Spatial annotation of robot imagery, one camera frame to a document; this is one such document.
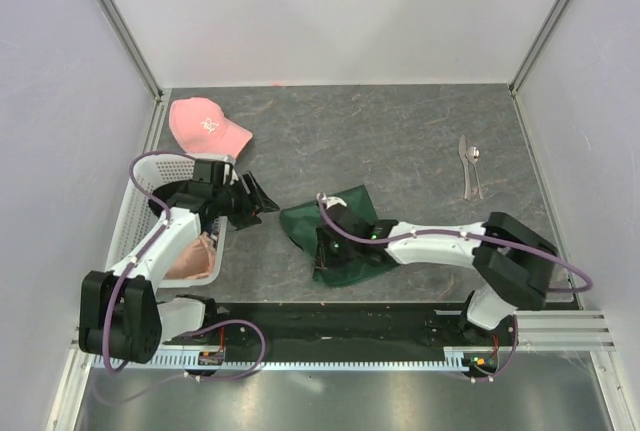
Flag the light blue slotted cable duct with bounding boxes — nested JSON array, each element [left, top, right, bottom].
[[92, 348, 501, 371]]

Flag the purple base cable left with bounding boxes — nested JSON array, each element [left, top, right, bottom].
[[92, 320, 269, 406]]

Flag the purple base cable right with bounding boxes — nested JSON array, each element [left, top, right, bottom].
[[449, 310, 524, 386]]

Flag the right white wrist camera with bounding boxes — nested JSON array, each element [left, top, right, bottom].
[[316, 193, 348, 222]]

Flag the dark green cloth napkin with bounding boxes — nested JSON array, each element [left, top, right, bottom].
[[279, 201, 397, 287]]

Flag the aluminium frame post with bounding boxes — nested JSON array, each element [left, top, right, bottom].
[[508, 0, 573, 97], [96, 0, 163, 101]]

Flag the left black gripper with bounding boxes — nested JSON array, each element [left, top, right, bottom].
[[213, 171, 279, 231]]

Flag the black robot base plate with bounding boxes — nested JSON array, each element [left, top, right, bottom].
[[162, 295, 521, 352]]

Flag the black cloth in basket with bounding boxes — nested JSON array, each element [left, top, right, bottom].
[[148, 180, 191, 216]]

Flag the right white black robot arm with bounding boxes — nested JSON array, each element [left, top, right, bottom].
[[316, 203, 557, 345]]

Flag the silver spoon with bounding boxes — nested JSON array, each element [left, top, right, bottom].
[[466, 146, 484, 200]]

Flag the white perforated plastic basket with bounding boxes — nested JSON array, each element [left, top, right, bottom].
[[105, 151, 235, 289]]

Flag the left aluminium frame post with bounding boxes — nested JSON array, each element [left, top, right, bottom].
[[96, 0, 163, 101]]

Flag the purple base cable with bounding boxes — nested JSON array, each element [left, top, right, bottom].
[[449, 310, 524, 386], [92, 320, 269, 406]]

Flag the peach cloth in basket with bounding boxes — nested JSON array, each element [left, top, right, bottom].
[[165, 232, 218, 280]]

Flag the pink baseball cap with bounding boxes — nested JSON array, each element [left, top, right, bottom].
[[169, 97, 253, 158]]

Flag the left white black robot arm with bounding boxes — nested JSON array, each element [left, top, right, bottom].
[[78, 151, 279, 373]]

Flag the right aluminium frame post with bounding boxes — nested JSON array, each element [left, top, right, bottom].
[[508, 0, 573, 97]]

